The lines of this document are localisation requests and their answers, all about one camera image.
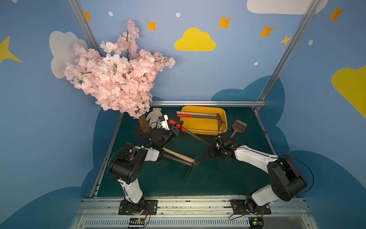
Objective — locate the brown slotted plastic scoop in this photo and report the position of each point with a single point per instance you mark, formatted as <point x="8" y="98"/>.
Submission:
<point x="238" y="127"/>

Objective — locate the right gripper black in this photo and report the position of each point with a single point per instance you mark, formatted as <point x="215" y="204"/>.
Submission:
<point x="218" y="147"/>

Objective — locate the pink cherry blossom tree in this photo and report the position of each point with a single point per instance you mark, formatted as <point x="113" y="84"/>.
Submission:
<point x="123" y="78"/>

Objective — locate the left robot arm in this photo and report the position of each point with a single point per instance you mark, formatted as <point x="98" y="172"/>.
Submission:
<point x="128" y="164"/>

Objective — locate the yellow plastic storage box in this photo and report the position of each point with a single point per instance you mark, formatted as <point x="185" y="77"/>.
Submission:
<point x="205" y="126"/>

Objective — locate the aluminium frame post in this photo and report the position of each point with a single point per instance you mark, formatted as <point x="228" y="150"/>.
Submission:
<point x="84" y="23"/>
<point x="299" y="32"/>

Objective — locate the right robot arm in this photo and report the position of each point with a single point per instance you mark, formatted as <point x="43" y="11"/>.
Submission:
<point x="285" y="178"/>

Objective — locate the left small circuit board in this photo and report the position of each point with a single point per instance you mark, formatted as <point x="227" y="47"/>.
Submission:
<point x="136" y="223"/>

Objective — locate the white work glove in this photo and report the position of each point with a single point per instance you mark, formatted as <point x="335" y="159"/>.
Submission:
<point x="153" y="117"/>

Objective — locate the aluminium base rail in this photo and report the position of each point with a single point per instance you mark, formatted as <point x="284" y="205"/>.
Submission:
<point x="194" y="212"/>

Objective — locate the right aluminium frame post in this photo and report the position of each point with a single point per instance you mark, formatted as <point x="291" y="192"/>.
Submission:
<point x="299" y="32"/>

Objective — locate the left aluminium frame post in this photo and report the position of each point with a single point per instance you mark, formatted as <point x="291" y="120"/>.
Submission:
<point x="84" y="23"/>

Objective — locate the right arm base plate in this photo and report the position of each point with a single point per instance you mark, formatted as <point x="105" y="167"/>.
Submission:
<point x="247" y="207"/>

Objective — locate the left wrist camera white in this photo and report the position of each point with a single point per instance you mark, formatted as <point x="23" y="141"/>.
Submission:
<point x="164" y="122"/>

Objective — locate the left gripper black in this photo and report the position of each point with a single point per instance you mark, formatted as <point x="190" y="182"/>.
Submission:
<point x="170" y="131"/>

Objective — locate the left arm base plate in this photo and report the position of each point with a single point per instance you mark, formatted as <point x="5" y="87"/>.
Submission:
<point x="144" y="206"/>

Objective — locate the right small circuit board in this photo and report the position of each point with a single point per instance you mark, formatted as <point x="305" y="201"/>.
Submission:
<point x="256" y="223"/>

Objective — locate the horizontal aluminium frame bar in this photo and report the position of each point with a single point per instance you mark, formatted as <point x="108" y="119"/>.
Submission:
<point x="209" y="103"/>

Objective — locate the red grip rake front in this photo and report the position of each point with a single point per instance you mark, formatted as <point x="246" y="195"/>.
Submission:
<point x="184" y="162"/>

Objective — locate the small circuit board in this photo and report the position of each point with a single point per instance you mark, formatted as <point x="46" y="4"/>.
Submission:
<point x="256" y="223"/>
<point x="136" y="223"/>

